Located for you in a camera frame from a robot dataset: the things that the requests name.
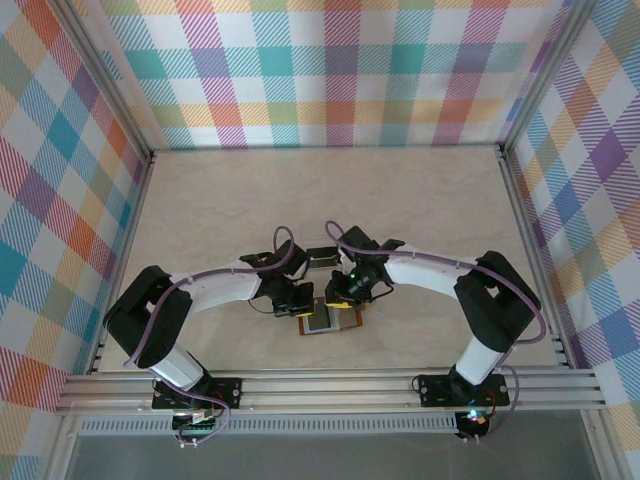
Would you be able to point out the brown leather card holder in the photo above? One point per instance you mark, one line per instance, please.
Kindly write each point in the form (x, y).
(350, 321)

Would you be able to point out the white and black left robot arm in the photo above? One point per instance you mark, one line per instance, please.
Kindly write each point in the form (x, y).
(220, 290)

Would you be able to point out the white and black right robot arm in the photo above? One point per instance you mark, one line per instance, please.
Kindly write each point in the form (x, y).
(425, 275)

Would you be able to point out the wide aluminium base rail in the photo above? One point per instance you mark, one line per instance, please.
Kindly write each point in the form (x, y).
(325, 390)

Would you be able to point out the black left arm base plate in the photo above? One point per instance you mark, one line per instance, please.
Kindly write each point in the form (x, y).
(230, 390)

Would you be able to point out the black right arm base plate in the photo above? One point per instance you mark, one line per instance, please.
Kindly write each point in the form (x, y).
(435, 390)

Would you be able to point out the aluminium side rail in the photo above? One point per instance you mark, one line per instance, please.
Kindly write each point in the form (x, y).
(128, 250)
(532, 250)

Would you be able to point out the aluminium lower frame post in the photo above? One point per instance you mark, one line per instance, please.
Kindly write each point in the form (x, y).
(59, 450)
(602, 450)

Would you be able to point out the aluminium upright frame post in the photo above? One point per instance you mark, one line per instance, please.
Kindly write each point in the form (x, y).
(542, 75)
(105, 75)

